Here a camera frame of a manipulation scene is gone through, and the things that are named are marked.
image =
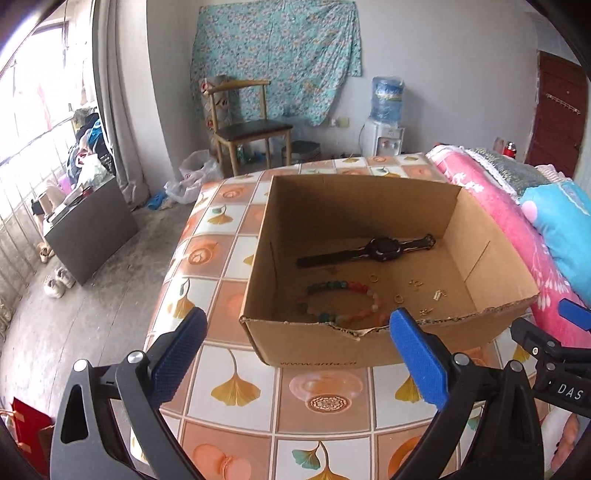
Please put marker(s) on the white water dispenser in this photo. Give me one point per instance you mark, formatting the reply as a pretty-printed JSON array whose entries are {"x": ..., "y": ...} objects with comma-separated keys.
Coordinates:
[{"x": 385, "y": 141}]

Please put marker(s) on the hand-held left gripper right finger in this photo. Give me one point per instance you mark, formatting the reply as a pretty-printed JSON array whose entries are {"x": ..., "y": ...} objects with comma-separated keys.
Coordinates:
[{"x": 420, "y": 360}]

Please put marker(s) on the brown cardboard box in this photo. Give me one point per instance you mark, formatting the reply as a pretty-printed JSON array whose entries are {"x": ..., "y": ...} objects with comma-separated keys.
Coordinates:
[{"x": 314, "y": 344}]

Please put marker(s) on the pile of clothes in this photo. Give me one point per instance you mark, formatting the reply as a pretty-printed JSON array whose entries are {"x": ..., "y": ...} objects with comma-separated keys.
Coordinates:
[{"x": 90, "y": 143}]

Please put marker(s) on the metal window railing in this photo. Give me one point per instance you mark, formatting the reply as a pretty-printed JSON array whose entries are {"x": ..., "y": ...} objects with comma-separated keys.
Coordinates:
[{"x": 27, "y": 184}]

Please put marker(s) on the grey patterned cushion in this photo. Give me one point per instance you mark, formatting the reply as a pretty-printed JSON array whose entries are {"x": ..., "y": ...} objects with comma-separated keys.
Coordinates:
[{"x": 508, "y": 168}]

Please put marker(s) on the dark grey cabinet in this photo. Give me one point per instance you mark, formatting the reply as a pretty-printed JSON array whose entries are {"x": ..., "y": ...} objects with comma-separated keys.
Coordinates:
[{"x": 92, "y": 230}]

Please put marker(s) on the white shoes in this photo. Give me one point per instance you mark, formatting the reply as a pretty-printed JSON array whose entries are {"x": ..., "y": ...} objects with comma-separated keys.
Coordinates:
[{"x": 59, "y": 282}]

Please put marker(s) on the grey curtain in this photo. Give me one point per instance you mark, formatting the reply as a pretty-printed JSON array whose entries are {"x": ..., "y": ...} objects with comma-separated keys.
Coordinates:
[{"x": 122, "y": 115}]

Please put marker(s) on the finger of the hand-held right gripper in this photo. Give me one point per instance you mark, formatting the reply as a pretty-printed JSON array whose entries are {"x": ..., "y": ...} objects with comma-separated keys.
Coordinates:
[
  {"x": 577, "y": 316},
  {"x": 531, "y": 337}
]

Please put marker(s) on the metal hook rack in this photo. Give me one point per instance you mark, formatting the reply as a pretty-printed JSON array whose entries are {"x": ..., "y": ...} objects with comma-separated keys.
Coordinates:
[{"x": 563, "y": 102}]

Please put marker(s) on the wooden chair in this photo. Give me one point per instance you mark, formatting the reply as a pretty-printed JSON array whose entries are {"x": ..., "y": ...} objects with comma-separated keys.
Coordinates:
[{"x": 254, "y": 131}]

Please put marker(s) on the beige shoes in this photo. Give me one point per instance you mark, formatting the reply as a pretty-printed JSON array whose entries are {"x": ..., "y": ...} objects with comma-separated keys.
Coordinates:
[{"x": 45, "y": 254}]

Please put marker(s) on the gold dangle earring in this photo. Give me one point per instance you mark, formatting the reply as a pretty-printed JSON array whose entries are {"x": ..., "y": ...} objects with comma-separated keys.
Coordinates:
[{"x": 415, "y": 283}]

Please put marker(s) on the wall socket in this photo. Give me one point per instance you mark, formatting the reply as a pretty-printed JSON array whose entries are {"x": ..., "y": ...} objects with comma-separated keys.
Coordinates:
[{"x": 340, "y": 122}]

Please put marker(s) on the silver bar earring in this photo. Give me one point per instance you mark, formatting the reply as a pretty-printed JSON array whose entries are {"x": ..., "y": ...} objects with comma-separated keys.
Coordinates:
[{"x": 438, "y": 295}]

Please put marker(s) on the pink floral blanket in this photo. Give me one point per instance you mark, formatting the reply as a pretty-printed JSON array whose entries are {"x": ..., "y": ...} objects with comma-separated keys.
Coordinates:
[{"x": 498, "y": 217}]

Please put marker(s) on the red paper bag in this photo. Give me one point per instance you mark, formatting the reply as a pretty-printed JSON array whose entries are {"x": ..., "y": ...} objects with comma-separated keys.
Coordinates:
[{"x": 32, "y": 424}]

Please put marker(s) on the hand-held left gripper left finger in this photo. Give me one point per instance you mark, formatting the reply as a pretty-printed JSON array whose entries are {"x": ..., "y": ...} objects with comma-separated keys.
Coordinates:
[{"x": 180, "y": 355}]

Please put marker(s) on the teal floral wall cloth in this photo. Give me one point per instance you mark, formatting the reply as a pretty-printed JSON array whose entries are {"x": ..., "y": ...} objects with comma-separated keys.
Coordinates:
[{"x": 286, "y": 55}]

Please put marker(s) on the blue pillow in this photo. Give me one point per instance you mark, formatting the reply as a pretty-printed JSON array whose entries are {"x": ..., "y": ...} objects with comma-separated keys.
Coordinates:
[{"x": 563, "y": 230}]

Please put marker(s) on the brown door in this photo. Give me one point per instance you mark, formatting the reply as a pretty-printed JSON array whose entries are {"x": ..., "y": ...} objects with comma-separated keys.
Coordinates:
[{"x": 554, "y": 138}]

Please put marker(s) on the dark purple smart watch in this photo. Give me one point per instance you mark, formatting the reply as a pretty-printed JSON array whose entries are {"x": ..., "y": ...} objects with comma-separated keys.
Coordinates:
[{"x": 383, "y": 247}]

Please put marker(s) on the blue slippers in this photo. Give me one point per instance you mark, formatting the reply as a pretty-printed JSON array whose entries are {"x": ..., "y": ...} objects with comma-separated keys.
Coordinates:
[{"x": 158, "y": 202}]

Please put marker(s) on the white plastic bag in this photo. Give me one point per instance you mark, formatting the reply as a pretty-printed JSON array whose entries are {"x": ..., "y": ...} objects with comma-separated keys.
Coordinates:
[{"x": 194, "y": 177}]

